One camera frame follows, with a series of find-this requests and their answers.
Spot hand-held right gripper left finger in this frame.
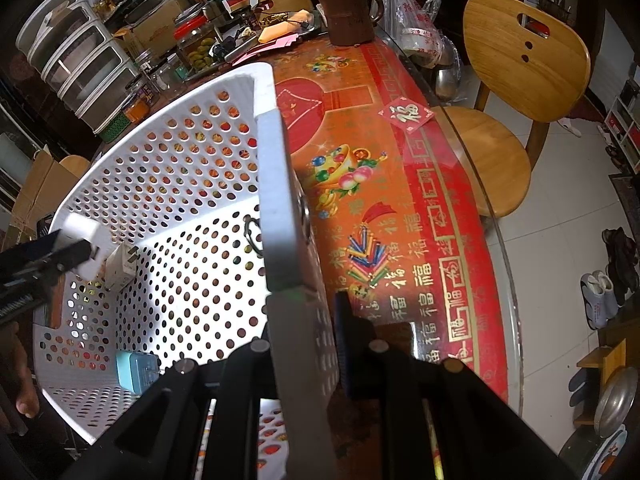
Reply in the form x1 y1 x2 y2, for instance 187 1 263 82
60 338 276 480

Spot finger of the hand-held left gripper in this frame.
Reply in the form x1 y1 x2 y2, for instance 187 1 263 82
0 237 102 287

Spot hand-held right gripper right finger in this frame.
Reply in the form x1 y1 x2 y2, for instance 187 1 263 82
334 291 577 480

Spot white charger plug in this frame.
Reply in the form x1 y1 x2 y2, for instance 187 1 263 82
64 212 112 281

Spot white perforated plastic basket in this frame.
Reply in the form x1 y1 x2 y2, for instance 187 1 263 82
32 61 342 480

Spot person's left hand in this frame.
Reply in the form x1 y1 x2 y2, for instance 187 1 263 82
0 321 39 419

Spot cream power adapter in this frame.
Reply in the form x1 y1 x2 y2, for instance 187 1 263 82
104 244 136 292

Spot open cardboard box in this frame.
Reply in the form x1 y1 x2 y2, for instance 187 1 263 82
0 145 68 251

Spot light blue charger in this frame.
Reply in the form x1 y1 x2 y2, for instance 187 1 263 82
116 351 162 397

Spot green plastic basket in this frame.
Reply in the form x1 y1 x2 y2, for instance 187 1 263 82
97 110 133 143

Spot small jar orange contents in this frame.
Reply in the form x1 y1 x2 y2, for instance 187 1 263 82
125 85 153 122

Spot white stacked drawer organizer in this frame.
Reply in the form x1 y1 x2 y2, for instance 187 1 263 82
15 0 151 133

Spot clear glass jar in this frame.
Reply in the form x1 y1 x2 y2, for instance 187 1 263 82
161 54 185 87
134 49 157 77

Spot red printed tablecloth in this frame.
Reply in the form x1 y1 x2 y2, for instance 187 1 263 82
270 42 526 480

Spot glass jar of green olives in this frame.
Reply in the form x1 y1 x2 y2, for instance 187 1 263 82
172 15 223 71

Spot brown cardboard carton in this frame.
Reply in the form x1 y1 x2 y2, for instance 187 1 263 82
125 0 196 56

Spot red paper square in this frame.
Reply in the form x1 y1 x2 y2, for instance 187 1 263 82
377 101 435 133

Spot pair of dark slippers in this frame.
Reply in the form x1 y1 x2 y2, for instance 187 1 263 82
567 367 601 408

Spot small wooden stool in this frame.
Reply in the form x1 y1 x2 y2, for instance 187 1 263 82
575 340 628 426

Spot pair of white shoes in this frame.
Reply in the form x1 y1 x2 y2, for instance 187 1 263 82
580 270 621 329

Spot patterned enamel basin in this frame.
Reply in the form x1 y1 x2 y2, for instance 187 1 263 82
560 425 632 480

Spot round metal lid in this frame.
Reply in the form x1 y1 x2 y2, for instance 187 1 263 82
592 365 640 436

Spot pink paper sheet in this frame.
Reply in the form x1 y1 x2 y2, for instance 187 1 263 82
227 34 301 63

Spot pair of brown shoes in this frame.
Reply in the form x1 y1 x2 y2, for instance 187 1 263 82
602 227 640 301

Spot yellow packet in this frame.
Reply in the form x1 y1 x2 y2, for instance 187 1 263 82
257 9 313 43

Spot white plastic bag red print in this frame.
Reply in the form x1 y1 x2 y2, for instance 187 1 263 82
375 0 453 68

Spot brown ceramic mug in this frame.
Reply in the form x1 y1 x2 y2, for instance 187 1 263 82
316 0 386 45

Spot white cubby shelf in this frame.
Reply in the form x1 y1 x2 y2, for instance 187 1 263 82
602 80 640 171

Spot black metal ring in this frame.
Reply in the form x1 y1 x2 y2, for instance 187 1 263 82
243 214 266 257

